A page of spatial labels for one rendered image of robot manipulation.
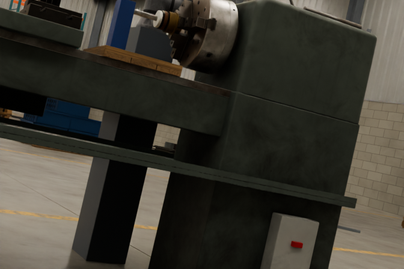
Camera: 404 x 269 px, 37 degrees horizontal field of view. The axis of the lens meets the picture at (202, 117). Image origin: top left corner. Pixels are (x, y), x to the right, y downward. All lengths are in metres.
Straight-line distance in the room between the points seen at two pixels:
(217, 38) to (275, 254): 0.86
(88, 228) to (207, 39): 1.09
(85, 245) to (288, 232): 1.00
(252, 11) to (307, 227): 0.87
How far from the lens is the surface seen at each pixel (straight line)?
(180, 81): 2.28
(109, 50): 2.19
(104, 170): 2.85
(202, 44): 2.35
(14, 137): 2.01
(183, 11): 2.50
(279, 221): 2.40
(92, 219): 2.88
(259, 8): 2.39
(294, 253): 2.46
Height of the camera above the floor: 0.66
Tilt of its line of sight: 2 degrees up
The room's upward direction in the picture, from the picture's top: 13 degrees clockwise
